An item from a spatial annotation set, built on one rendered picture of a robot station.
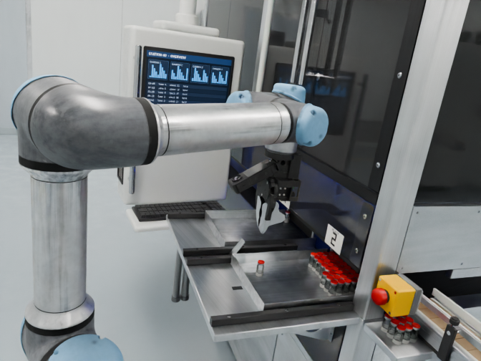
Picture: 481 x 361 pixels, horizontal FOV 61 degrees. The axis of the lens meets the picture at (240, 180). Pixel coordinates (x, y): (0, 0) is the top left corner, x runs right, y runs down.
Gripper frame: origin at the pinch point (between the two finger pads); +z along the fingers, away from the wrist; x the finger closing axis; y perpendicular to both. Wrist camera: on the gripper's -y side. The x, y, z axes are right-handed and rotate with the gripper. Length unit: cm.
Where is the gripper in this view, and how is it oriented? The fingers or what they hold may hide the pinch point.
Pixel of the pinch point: (260, 228)
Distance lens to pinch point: 101.7
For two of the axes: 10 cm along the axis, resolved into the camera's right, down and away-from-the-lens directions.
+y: 9.4, 0.1, 3.5
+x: -3.2, -3.3, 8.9
